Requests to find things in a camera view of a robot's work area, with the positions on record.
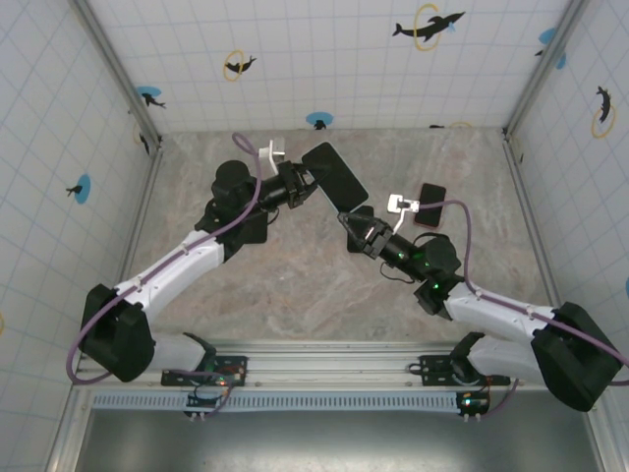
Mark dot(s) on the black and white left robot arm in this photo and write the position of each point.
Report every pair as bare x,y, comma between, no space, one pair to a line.
162,275

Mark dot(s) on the blue circle animal sticker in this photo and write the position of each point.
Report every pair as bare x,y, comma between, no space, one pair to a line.
84,189
548,37
319,118
147,92

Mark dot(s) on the small circuit board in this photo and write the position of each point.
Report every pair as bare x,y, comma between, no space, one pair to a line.
232,374

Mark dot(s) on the grey metal panel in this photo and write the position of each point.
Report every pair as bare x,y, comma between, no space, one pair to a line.
314,442

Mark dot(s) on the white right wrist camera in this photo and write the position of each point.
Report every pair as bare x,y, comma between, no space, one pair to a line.
399,204

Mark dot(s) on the aluminium side rail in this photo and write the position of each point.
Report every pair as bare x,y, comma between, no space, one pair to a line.
140,216
533,216

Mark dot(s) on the black connector box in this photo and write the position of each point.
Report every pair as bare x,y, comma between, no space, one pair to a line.
473,404
201,404

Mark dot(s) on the aluminium frame post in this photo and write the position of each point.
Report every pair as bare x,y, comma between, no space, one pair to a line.
118,74
545,66

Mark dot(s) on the aluminium mounting rail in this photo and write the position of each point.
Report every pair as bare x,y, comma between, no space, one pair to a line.
334,361

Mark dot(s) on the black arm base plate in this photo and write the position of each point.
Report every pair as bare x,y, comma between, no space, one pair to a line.
435,373
172,378

